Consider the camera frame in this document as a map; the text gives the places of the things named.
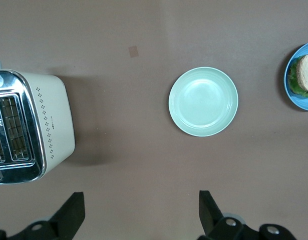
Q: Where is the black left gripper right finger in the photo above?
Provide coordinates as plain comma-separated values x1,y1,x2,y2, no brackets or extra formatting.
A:
197,190,297,240

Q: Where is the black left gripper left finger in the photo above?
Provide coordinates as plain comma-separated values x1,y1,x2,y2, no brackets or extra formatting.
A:
0,191,86,240

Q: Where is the green lettuce leaf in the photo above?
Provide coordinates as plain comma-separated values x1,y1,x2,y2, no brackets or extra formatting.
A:
289,56,308,99

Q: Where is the brown bread slice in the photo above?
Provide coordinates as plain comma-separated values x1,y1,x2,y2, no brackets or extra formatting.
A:
295,52,308,92

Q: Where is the light green round plate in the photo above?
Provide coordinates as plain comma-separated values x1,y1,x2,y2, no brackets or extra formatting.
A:
168,66,239,138

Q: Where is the blue round plate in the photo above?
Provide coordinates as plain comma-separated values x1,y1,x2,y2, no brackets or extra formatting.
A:
283,40,308,112

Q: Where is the cream and chrome toaster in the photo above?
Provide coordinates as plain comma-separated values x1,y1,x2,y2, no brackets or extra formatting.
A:
0,58,76,185

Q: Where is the brown tape patch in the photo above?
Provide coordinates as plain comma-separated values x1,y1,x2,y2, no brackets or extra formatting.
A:
128,45,140,59

